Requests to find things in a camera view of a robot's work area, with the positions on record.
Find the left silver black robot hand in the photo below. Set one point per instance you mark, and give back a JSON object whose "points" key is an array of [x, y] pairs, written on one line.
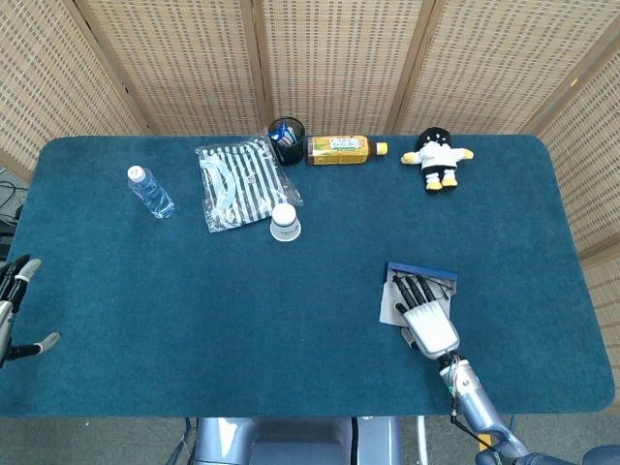
{"points": [[6, 317]]}

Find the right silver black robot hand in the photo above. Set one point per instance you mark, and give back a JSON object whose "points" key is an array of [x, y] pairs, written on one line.
{"points": [[431, 329]]}

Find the grey blue box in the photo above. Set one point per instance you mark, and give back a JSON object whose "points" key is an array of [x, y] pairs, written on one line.
{"points": [[390, 310]]}

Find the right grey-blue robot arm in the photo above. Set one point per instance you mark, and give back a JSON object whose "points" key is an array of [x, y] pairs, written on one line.
{"points": [[474, 397]]}

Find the yellow floor tape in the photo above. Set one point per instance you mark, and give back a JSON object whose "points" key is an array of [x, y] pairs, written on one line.
{"points": [[484, 428]]}

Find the black white plush doll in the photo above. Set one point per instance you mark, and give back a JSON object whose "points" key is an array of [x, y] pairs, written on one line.
{"points": [[438, 155]]}

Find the white paper cup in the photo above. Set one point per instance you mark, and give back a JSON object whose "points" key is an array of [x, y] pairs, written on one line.
{"points": [[285, 223]]}

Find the grey-blue robot torso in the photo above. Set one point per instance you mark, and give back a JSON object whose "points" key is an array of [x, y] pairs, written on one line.
{"points": [[290, 445]]}

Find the blue carpet table cover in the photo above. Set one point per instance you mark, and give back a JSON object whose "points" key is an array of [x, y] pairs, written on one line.
{"points": [[194, 315]]}

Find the clear plastic water bottle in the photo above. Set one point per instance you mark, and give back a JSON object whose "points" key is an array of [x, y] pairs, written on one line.
{"points": [[150, 194]]}

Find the yellow-labelled tea bottle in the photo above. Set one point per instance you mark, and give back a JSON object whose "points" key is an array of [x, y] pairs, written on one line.
{"points": [[339, 151]]}

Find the black mesh pen holder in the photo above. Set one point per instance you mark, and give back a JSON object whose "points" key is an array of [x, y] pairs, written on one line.
{"points": [[293, 152]]}

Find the striped shirt in plastic bag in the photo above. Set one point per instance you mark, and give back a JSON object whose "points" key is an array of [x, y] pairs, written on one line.
{"points": [[242, 179]]}

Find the blue snack packet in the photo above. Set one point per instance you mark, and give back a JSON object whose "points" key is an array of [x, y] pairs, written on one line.
{"points": [[283, 134]]}

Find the bamboo folding screen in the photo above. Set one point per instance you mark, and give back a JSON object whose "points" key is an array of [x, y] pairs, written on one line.
{"points": [[339, 58]]}

